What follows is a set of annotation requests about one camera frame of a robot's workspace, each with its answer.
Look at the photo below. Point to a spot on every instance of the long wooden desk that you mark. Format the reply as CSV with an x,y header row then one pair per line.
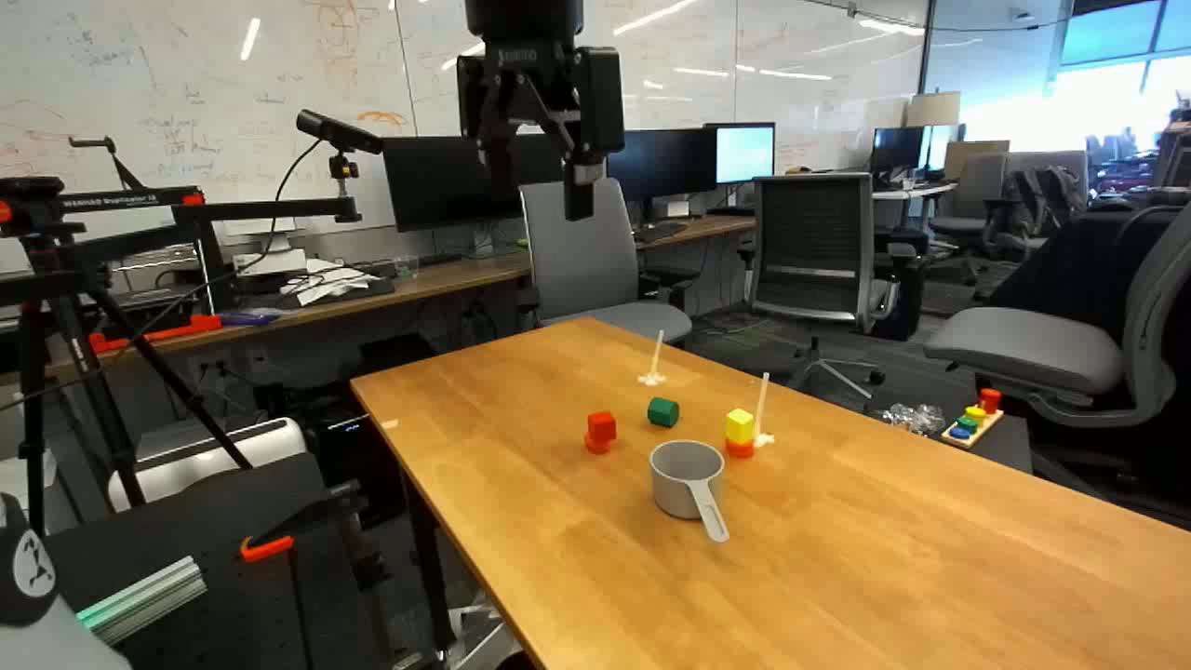
x,y
412,287

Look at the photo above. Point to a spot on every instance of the grey background office chair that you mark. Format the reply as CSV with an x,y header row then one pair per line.
x,y
972,189

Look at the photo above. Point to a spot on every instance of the yellow cube block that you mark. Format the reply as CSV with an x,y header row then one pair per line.
x,y
737,426

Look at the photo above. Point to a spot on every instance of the black background chair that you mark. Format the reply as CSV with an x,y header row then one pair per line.
x,y
1079,263

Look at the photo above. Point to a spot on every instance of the red cube block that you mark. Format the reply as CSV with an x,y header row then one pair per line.
x,y
599,426

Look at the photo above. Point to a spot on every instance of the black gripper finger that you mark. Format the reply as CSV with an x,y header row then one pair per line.
x,y
580,189
510,159

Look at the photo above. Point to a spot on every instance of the dark computer monitor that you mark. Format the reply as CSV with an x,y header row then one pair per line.
x,y
665,164

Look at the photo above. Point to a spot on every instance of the black mesh office chair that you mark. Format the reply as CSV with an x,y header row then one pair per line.
x,y
811,243

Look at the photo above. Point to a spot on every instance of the grey measuring cup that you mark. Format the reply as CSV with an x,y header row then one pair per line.
x,y
686,483

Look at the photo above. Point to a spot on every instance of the black cart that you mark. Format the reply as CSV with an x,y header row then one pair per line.
x,y
224,597

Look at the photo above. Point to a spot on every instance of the green cube block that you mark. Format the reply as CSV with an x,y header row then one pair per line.
x,y
665,416

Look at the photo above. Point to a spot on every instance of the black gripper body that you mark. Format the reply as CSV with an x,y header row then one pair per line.
x,y
597,98

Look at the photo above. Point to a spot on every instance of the black computer tower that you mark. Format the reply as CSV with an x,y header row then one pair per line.
x,y
358,451

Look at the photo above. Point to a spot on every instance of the grey padded office chair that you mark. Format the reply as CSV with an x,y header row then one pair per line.
x,y
1037,346

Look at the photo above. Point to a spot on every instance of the large black monitor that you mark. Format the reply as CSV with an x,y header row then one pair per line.
x,y
430,185

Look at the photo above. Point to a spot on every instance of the lit computer monitor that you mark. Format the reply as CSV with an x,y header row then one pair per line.
x,y
745,154

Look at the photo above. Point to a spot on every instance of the black tripod camera rig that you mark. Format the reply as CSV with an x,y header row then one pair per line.
x,y
77,199

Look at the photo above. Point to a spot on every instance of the clear plastic bag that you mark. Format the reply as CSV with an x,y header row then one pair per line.
x,y
912,417

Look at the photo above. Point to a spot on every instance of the colourful stacking toy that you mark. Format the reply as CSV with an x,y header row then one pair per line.
x,y
972,426

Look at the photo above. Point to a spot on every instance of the white tube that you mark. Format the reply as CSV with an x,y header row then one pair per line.
x,y
204,463

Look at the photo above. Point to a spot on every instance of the dark background monitor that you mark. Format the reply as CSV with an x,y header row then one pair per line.
x,y
894,150

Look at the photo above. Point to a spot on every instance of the red flat bar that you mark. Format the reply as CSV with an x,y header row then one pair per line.
x,y
171,334

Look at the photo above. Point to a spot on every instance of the black cap with logo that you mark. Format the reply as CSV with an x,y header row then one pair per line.
x,y
25,562

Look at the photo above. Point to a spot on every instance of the black stereo camera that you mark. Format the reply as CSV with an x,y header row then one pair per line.
x,y
335,129

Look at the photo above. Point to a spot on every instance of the white papers pile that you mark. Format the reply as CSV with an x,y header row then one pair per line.
x,y
326,286

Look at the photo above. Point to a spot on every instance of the silver green metal bar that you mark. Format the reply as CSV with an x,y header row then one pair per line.
x,y
139,601

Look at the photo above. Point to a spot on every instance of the black metal table leg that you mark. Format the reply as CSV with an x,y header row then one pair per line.
x,y
427,571

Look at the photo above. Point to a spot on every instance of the light grey office chair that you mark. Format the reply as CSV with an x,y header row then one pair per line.
x,y
580,263

